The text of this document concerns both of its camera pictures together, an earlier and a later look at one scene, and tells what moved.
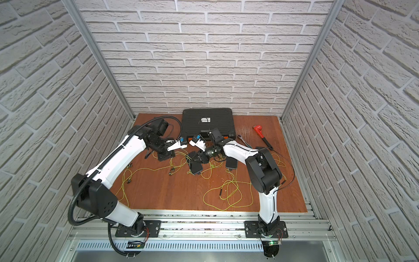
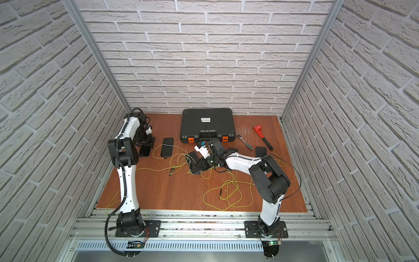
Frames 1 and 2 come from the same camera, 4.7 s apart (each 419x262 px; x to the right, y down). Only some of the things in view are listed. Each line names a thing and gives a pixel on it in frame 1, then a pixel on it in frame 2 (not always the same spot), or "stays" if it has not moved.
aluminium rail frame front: x=199 y=225 stays
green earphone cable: x=211 y=169 stays
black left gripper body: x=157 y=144 -> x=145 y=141
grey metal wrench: x=240 y=136 stays
